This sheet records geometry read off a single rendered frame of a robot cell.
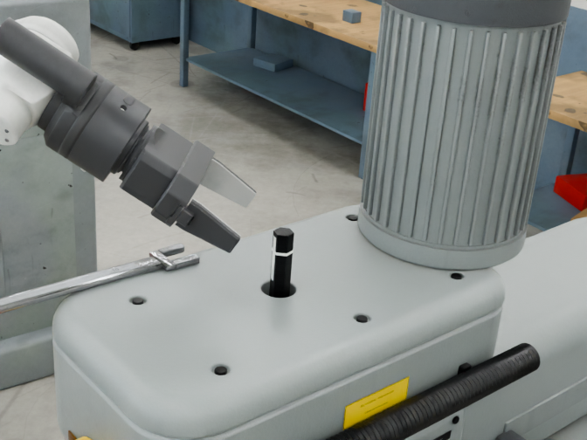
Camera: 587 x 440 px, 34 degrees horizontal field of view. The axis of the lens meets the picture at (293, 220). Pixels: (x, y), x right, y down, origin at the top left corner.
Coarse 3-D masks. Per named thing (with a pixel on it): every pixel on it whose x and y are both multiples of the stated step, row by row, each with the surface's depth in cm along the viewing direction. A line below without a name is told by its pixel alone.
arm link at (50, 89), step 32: (0, 32) 86; (32, 32) 88; (0, 64) 89; (32, 64) 87; (64, 64) 87; (0, 96) 88; (32, 96) 89; (64, 96) 88; (96, 96) 90; (0, 128) 89; (64, 128) 90
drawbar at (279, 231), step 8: (280, 232) 97; (288, 232) 97; (280, 240) 97; (288, 240) 97; (280, 248) 97; (288, 248) 97; (272, 256) 98; (280, 256) 97; (288, 256) 98; (280, 264) 98; (288, 264) 98; (280, 272) 98; (288, 272) 99; (272, 280) 99; (280, 280) 99; (288, 280) 99; (272, 288) 100; (280, 288) 99; (288, 288) 100; (272, 296) 100; (280, 296) 99; (288, 296) 100
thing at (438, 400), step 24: (504, 360) 106; (528, 360) 107; (456, 384) 101; (480, 384) 102; (504, 384) 105; (408, 408) 97; (432, 408) 98; (456, 408) 100; (360, 432) 93; (384, 432) 94; (408, 432) 96
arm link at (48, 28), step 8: (32, 16) 93; (24, 24) 92; (32, 24) 92; (40, 24) 92; (48, 24) 92; (56, 24) 92; (40, 32) 92; (48, 32) 92; (56, 32) 92; (64, 32) 93; (56, 40) 92; (64, 40) 92; (72, 40) 93; (64, 48) 92; (72, 48) 93; (72, 56) 94
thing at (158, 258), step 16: (160, 256) 103; (192, 256) 104; (96, 272) 99; (112, 272) 99; (128, 272) 100; (144, 272) 101; (48, 288) 96; (64, 288) 96; (80, 288) 97; (0, 304) 92; (16, 304) 93; (32, 304) 94
